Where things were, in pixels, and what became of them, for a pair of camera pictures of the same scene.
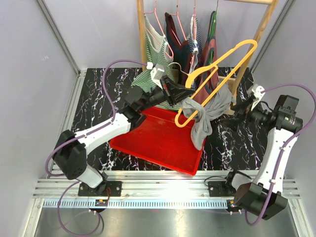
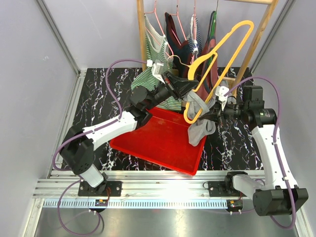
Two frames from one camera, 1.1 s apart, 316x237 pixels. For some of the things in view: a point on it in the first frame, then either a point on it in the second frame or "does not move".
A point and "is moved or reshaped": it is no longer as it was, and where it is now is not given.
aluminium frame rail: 165,188 does not move
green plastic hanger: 213,31 does not move
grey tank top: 201,115 is moved or reshaped
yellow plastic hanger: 215,68 → 199,69
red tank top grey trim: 207,82 does not move
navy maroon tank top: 182,53 does not move
